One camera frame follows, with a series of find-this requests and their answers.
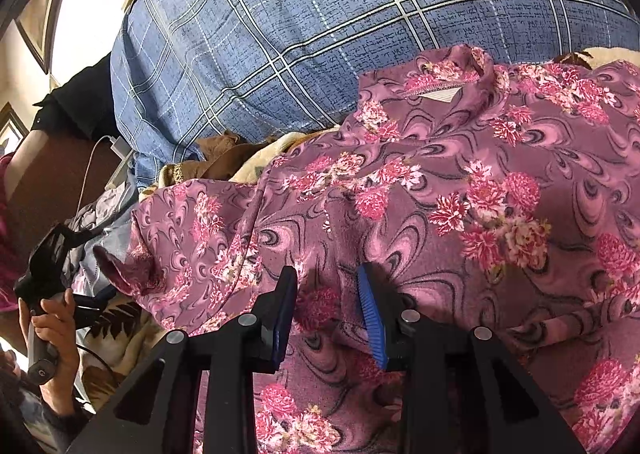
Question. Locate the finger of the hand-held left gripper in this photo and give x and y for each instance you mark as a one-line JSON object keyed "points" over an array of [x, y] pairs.
{"points": [[89, 308]]}

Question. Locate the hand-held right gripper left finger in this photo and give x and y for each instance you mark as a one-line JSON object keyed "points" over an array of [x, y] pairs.
{"points": [[281, 321]]}

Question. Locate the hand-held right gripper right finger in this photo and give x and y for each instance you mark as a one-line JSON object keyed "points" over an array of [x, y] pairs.
{"points": [[372, 321]]}

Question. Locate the purple floral garment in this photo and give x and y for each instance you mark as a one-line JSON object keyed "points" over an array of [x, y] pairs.
{"points": [[440, 214]]}

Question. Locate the person's left forearm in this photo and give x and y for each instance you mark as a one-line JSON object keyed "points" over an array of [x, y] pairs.
{"points": [[55, 426]]}

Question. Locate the person's left hand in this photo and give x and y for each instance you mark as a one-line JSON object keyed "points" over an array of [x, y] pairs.
{"points": [[52, 329]]}

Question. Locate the grey cloth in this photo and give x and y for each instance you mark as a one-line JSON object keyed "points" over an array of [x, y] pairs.
{"points": [[97, 229]]}

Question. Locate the brown wooden headboard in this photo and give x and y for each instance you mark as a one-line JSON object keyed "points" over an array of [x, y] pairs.
{"points": [[47, 179]]}

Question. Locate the black cloth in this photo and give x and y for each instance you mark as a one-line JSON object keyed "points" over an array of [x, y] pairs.
{"points": [[77, 99]]}

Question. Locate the brown cloth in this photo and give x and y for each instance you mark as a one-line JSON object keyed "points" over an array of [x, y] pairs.
{"points": [[220, 157]]}

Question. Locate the blue plaid quilt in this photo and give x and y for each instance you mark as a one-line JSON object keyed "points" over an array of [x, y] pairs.
{"points": [[310, 19]]}

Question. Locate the wooden picture frame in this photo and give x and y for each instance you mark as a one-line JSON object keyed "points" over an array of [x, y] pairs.
{"points": [[42, 17]]}

